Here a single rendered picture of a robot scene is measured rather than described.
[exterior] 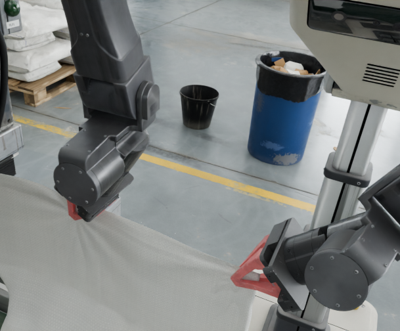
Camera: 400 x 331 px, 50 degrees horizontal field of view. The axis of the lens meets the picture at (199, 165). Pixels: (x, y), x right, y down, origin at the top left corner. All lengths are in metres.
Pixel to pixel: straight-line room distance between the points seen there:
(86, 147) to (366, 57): 0.56
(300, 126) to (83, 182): 2.42
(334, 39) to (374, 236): 0.49
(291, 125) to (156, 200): 0.98
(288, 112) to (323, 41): 1.91
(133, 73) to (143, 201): 2.00
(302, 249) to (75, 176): 0.26
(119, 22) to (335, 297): 0.33
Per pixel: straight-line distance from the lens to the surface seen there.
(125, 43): 0.46
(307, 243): 0.50
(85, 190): 0.48
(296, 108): 2.74
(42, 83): 3.64
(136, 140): 0.53
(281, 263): 0.50
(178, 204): 2.44
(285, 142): 2.85
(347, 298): 0.42
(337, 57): 0.88
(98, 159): 0.48
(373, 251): 0.41
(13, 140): 0.92
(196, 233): 2.26
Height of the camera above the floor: 1.47
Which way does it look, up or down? 32 degrees down
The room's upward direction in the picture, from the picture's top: 6 degrees clockwise
